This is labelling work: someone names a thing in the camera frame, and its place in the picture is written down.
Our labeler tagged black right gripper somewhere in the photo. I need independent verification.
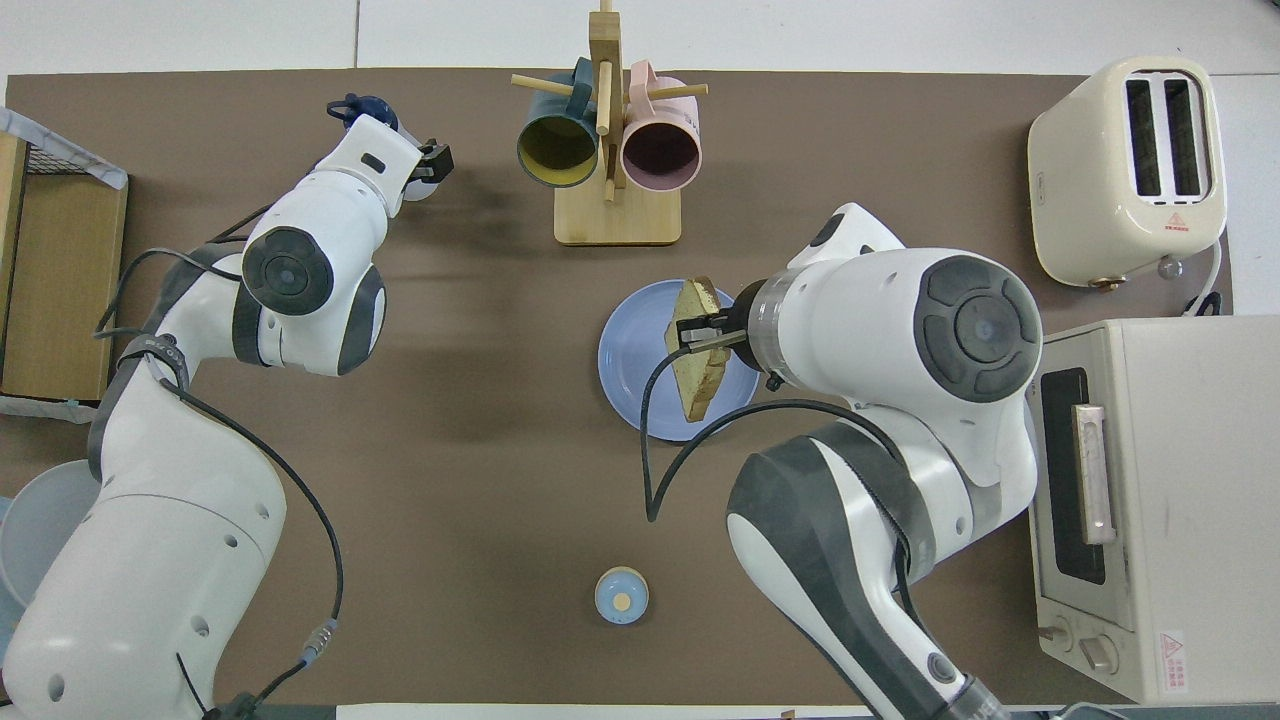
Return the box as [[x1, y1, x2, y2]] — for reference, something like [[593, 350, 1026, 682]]
[[666, 280, 766, 353]]

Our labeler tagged toasted bread slice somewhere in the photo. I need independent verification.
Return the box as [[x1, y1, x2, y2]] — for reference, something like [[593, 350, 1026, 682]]
[[665, 277, 733, 423]]

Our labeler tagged squeeze bottle with navy cap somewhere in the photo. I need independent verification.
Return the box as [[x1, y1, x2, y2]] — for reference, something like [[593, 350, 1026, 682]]
[[327, 93, 442, 203]]

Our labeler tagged grey round plate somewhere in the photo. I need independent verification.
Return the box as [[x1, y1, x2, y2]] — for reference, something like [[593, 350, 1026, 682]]
[[0, 459, 103, 609]]

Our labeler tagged light blue round plate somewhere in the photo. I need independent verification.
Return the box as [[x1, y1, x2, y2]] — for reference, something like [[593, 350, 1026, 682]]
[[0, 495, 29, 646]]

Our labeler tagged dark teal mug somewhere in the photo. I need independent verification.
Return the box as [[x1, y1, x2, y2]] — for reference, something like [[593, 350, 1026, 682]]
[[516, 57, 601, 189]]

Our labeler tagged wooden mug tree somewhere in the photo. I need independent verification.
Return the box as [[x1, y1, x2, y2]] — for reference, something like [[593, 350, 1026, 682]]
[[511, 0, 709, 247]]

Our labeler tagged pink mug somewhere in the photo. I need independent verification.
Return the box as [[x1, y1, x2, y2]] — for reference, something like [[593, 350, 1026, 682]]
[[620, 60, 703, 194]]

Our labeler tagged brown table mat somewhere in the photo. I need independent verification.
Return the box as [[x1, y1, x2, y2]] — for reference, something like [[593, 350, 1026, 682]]
[[0, 68, 1233, 706]]

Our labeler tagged white checkered cloth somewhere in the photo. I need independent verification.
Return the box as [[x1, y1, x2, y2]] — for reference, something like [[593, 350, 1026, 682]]
[[0, 107, 130, 191]]

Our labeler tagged cream two-slot toaster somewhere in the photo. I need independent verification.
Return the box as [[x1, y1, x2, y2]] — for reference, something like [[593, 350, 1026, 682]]
[[1027, 55, 1229, 291]]

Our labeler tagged white crumpled cloth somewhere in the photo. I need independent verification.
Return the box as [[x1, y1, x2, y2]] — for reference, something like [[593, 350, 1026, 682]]
[[0, 395, 101, 426]]

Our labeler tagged white toaster oven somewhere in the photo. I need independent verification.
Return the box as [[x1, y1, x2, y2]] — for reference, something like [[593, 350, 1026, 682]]
[[1028, 316, 1280, 706]]

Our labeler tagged wooden shelf with wire frame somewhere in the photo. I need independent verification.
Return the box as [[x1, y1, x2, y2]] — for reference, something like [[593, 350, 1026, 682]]
[[0, 130, 129, 403]]

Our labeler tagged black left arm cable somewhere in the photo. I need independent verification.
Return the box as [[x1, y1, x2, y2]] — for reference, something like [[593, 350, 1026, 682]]
[[93, 205, 347, 720]]

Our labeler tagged white toaster cord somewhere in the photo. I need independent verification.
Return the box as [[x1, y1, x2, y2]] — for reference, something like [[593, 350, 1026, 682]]
[[1183, 240, 1227, 317]]

